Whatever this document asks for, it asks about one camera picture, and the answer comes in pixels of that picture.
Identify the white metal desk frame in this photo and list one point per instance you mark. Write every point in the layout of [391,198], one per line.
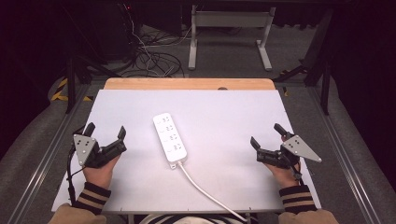
[230,20]

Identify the black metal stand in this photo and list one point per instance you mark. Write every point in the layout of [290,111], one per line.
[323,77]
[71,84]

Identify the white board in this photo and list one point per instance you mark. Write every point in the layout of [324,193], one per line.
[218,124]

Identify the person's striped torso clothing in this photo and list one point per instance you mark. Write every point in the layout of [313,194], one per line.
[193,219]

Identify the yellow black hazard tape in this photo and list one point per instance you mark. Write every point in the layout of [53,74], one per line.
[60,91]

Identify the white power strip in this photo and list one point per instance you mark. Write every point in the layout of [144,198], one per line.
[169,137]

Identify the person's right hand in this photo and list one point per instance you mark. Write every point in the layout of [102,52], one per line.
[285,177]

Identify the metal floor rail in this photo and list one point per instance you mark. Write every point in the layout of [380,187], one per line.
[43,161]
[345,161]

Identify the person's left hand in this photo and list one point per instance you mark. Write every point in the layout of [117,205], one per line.
[99,175]

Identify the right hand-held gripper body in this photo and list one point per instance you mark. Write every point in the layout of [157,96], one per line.
[299,148]

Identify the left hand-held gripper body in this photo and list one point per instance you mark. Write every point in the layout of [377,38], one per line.
[90,152]

